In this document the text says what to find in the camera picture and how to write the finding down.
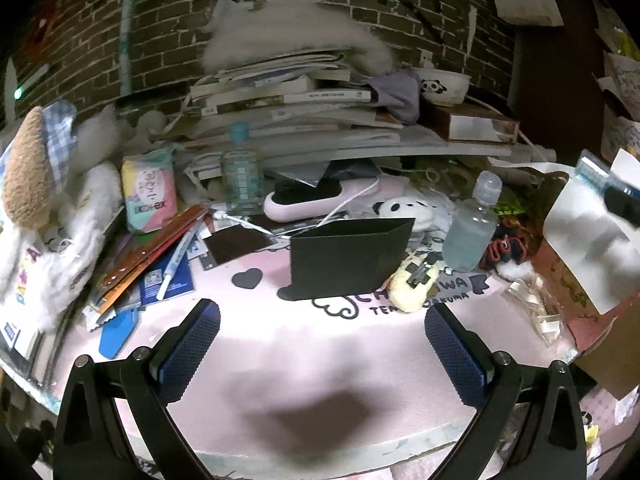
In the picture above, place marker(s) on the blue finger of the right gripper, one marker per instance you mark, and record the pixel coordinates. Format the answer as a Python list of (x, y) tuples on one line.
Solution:
[(624, 202)]

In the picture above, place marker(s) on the pink mat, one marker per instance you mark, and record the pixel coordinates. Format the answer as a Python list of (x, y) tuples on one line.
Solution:
[(308, 389)]

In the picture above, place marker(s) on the white pink cardboard box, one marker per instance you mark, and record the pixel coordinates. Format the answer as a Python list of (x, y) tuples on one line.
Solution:
[(590, 260)]

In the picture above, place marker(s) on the pink hairbrush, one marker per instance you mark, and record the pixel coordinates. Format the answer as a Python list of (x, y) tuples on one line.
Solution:
[(292, 204)]

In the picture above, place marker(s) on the white fluffy fur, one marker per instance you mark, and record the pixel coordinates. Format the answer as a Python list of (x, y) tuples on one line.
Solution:
[(241, 36)]

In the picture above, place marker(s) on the panda plush pouch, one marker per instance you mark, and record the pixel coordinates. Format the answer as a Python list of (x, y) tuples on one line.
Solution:
[(403, 207)]

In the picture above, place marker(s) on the brown white box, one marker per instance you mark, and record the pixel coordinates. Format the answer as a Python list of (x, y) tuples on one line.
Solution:
[(472, 123)]

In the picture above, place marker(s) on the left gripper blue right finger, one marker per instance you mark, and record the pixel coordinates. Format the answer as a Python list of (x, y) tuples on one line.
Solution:
[(466, 359)]

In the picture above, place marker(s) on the clear frosted liquid bottle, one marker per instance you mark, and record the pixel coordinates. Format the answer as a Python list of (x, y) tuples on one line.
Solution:
[(473, 226)]

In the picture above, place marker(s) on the clear cellophane wrappers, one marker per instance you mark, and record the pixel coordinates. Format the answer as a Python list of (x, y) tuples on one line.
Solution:
[(542, 310)]

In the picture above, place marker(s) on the kotex pad package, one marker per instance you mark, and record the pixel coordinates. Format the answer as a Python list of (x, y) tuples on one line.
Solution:
[(148, 184)]

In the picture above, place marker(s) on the white cotton ball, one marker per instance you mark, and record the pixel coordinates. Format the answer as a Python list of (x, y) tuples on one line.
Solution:
[(512, 271)]

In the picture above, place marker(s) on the white blue pen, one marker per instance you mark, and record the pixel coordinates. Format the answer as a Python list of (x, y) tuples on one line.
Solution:
[(176, 258)]

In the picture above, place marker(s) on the red black scrunchie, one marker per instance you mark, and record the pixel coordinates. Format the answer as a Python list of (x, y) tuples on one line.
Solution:
[(504, 249)]

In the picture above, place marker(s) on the orange brown flat packets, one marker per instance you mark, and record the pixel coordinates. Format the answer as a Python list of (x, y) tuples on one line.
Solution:
[(133, 260)]

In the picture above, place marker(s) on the white panda bowl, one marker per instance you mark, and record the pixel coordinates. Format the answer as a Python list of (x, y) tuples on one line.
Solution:
[(442, 87)]

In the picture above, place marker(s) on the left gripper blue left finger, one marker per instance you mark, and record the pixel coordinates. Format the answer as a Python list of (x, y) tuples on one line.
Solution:
[(179, 353)]

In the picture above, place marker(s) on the blue flat tag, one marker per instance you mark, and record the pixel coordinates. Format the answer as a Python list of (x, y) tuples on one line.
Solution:
[(115, 333)]

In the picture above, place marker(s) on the stack of books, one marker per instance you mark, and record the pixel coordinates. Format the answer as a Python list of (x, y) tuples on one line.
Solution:
[(309, 105)]

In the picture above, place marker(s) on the yellow plush hair clip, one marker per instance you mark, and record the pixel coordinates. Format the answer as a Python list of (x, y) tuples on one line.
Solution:
[(409, 286)]

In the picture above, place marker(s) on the black box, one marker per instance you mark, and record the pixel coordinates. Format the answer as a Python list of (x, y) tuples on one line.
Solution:
[(345, 258)]

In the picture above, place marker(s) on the teal capped water bottle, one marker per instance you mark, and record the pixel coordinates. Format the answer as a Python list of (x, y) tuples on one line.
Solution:
[(241, 174)]

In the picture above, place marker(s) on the purple grey cloth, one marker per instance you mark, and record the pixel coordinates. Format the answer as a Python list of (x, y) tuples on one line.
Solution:
[(399, 92)]

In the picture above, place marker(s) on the clear blue capped bottle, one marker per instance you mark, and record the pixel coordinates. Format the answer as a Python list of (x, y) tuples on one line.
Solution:
[(591, 171)]

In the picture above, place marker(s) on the white plush toy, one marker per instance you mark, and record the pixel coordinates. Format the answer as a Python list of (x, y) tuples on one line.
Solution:
[(50, 241)]

